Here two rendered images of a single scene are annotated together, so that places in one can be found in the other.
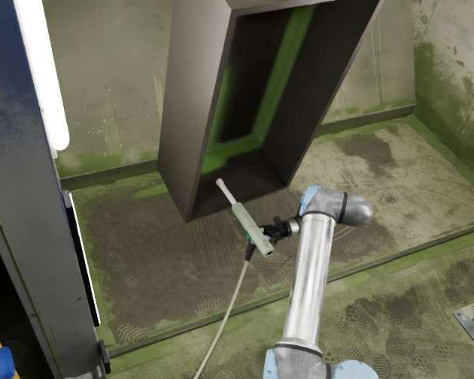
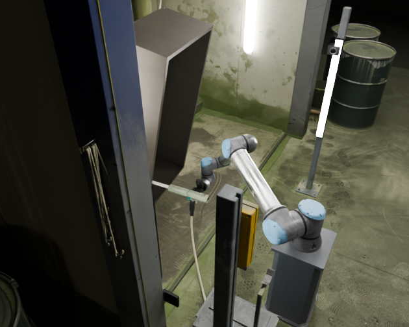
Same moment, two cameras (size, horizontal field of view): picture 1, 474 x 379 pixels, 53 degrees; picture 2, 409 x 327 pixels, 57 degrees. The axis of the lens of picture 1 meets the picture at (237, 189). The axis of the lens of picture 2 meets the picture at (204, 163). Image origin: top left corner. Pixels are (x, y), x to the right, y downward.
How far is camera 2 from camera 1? 0.97 m
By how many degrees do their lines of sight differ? 25
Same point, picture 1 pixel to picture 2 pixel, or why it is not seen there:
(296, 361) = (281, 215)
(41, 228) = (143, 206)
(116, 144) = not seen: hidden behind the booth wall
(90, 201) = not seen: hidden behind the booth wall
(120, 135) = not seen: hidden behind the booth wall
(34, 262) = (141, 233)
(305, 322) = (271, 198)
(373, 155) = (200, 137)
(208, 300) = (178, 257)
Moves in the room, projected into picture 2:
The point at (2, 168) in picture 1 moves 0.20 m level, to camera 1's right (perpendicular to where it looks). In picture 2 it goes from (132, 169) to (178, 153)
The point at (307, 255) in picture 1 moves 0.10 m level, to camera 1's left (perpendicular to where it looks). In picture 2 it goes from (248, 170) to (234, 176)
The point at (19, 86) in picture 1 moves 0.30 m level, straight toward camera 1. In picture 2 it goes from (139, 114) to (212, 135)
